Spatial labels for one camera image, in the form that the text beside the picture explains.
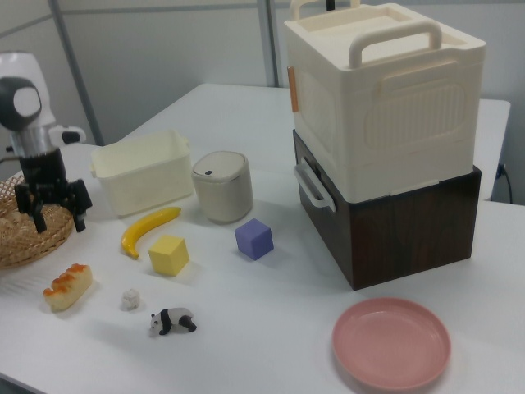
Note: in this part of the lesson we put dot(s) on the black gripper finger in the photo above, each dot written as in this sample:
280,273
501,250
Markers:
39,217
80,221

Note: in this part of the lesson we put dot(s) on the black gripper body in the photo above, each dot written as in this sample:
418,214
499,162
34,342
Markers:
45,180

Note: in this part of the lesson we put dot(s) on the orange glazed toy bread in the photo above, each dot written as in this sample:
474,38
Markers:
67,287

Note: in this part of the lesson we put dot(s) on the round wicker basket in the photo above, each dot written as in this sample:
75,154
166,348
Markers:
24,242

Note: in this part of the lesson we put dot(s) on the yellow toy banana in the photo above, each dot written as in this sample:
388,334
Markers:
147,225

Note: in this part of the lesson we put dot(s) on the white plastic storage bin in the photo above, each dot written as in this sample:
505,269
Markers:
143,180

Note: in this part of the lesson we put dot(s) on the yellow foam cube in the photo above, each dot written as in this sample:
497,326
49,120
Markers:
168,254

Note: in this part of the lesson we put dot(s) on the panda figurine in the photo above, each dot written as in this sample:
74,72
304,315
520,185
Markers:
172,320

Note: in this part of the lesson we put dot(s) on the beige mini trash can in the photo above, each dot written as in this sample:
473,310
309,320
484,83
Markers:
223,189

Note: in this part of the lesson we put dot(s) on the purple foam cube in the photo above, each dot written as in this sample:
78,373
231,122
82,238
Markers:
254,240

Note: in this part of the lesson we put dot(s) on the cream plastic storage box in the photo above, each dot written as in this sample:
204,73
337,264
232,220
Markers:
385,102

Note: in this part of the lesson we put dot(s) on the dark brown storage box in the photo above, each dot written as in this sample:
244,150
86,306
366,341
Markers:
410,238

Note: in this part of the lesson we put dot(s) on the pink plastic plate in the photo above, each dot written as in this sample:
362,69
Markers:
391,342

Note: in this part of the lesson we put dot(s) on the black camera stand pole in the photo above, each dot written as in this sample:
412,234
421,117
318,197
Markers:
330,4

